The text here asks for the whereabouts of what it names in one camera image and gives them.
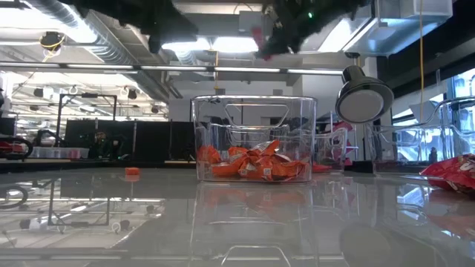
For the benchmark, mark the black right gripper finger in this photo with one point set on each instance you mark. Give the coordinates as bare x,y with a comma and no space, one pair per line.
285,42

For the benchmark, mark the red KitKat candy bar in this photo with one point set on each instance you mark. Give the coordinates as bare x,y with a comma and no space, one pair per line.
322,168
258,35

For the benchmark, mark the clear plastic bin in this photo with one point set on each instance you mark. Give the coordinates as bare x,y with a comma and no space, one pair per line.
419,148
334,148
256,122

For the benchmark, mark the small orange candy piece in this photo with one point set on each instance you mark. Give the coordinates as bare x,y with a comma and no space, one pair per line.
132,171

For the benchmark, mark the red Skittles candy pack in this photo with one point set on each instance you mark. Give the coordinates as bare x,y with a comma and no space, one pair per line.
452,174

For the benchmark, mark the ceiling light bar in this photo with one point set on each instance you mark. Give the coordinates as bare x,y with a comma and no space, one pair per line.
241,69

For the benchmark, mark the black partition panel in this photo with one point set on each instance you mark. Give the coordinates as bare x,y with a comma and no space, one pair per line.
152,141

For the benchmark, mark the clear storage container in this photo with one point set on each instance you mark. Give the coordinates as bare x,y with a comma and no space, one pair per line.
59,153

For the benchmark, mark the black metal frame stand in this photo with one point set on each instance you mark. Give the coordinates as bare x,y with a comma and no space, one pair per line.
59,118

